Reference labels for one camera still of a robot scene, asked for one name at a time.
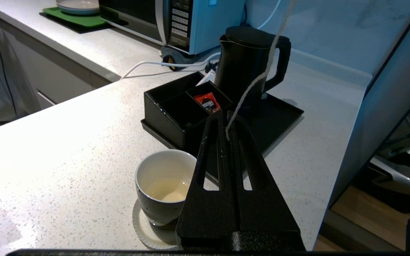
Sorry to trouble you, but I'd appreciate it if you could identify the grey white floor device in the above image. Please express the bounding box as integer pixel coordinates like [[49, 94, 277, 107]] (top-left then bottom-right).
[[369, 155, 410, 196]]

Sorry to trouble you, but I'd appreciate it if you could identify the green mat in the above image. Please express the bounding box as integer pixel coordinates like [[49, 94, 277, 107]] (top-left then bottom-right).
[[40, 6, 129, 34]]

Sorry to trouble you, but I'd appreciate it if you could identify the black compartment sachet box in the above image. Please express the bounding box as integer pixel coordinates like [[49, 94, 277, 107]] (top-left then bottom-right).
[[144, 71, 234, 150]]

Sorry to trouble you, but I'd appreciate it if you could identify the white paper sachet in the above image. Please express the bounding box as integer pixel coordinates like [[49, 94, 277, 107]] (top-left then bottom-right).
[[195, 70, 217, 86]]

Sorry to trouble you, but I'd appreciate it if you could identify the silver microwave oven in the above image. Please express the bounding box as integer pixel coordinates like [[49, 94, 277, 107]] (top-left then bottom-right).
[[98, 0, 245, 55]]

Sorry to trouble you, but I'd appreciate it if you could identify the red coffee sachet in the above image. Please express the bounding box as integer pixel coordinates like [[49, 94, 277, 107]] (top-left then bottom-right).
[[193, 92, 221, 113]]

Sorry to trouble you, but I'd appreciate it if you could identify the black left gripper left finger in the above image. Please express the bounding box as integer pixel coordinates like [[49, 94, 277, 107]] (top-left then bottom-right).
[[176, 110, 237, 251]]

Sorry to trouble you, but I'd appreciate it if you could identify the black electric kettle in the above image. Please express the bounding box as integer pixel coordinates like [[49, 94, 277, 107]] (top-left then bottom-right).
[[214, 26, 291, 107]]

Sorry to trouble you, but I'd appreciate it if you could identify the white plate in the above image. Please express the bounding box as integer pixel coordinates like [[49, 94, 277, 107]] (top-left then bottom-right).
[[56, 0, 100, 15]]

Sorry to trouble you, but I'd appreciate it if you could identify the white round saucer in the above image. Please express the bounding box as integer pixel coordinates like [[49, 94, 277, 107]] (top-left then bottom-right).
[[132, 199, 182, 250]]

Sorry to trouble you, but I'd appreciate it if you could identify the black mug white inside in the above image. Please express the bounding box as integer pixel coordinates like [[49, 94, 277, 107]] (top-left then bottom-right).
[[135, 149, 198, 226]]

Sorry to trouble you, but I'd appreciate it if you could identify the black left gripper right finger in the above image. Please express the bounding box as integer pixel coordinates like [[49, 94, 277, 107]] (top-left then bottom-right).
[[226, 110, 300, 232]]

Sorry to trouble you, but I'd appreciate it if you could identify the black rectangular serving tray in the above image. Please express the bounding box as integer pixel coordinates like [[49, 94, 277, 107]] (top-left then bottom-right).
[[141, 92, 304, 185]]

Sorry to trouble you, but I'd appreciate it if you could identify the grey kitchen base cabinet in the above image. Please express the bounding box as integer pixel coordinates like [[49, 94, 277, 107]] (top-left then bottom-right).
[[0, 9, 120, 123]]

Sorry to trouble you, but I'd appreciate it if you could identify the pyramid tea bag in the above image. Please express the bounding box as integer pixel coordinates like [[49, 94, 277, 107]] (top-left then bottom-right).
[[225, 0, 295, 141]]

